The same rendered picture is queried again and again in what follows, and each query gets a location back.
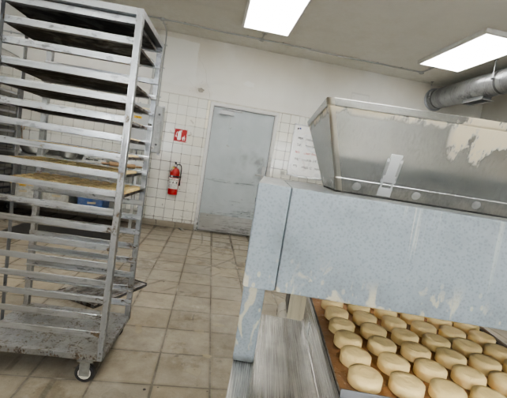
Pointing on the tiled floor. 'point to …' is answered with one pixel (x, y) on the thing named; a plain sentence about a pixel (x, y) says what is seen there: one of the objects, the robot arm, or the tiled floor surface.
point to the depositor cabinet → (275, 364)
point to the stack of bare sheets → (103, 290)
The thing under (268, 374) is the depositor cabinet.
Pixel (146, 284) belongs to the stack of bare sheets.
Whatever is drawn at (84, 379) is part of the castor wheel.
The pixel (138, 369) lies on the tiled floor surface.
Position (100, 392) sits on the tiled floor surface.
